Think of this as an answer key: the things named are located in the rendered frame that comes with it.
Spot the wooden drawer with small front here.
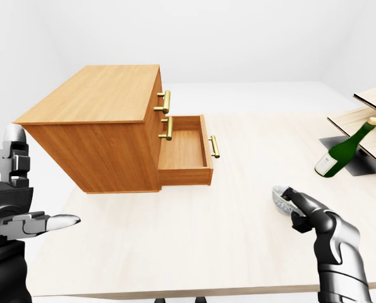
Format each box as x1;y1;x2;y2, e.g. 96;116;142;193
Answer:
143;68;163;124

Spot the pale wooden wine rack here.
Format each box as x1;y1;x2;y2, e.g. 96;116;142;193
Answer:
320;82;376;176

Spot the green wine bottle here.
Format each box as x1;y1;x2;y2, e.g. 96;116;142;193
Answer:
313;116;376;179

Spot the open wooden drawer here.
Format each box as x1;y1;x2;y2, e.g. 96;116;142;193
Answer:
157;114;214;187

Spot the brass drawer handle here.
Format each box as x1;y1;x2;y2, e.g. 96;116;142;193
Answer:
153;90;172;114
209;135;221;159
157;116;174;140

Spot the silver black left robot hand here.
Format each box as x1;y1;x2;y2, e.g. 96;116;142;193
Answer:
0;124;82;254

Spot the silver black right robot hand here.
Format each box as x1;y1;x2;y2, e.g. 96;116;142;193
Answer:
284;186;365;273

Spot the wooden cabinet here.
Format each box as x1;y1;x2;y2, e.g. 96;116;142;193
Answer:
12;64;163;194

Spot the wooden drawer with narrow front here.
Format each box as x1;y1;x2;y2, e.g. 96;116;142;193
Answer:
149;117;163;168

